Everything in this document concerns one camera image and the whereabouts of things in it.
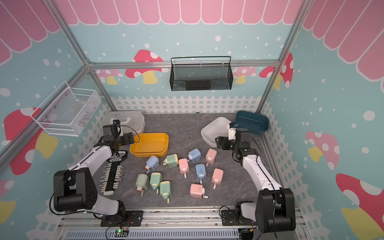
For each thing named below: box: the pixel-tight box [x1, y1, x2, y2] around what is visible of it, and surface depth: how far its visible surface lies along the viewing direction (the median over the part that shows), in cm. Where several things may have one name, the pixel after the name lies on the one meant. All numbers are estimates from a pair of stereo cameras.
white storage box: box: [200, 116, 232, 148], surface depth 111 cm
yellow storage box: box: [129, 132, 169, 157], surface depth 104 cm
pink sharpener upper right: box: [205, 148, 218, 167], surface depth 91 cm
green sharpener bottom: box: [160, 181, 172, 203], surface depth 79 cm
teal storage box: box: [235, 110, 270, 136], surface depth 118 cm
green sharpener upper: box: [163, 153, 179, 169], surface depth 89 cm
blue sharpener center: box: [195, 164, 207, 185], surface depth 85 cm
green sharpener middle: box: [149, 172, 163, 194], surface depth 82 cm
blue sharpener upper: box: [187, 148, 202, 164], surface depth 91 cm
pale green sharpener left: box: [135, 173, 150, 197], surface depth 81 cm
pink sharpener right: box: [211, 168, 224, 190], surface depth 84 cm
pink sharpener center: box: [178, 158, 190, 179], surface depth 87 cm
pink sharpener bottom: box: [190, 183, 209, 199], surface depth 78 cm
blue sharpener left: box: [145, 155, 160, 174], surface depth 89 cm
